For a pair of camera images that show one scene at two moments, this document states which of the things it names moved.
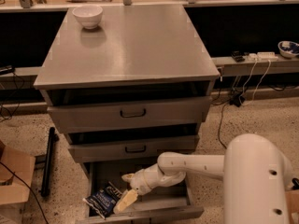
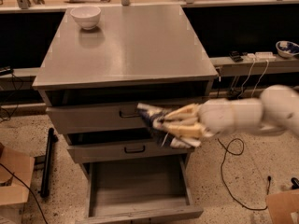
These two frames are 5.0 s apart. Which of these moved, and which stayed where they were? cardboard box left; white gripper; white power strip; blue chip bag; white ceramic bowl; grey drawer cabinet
Moved: blue chip bag; white gripper
Stayed: white ceramic bowl; white power strip; cardboard box left; grey drawer cabinet
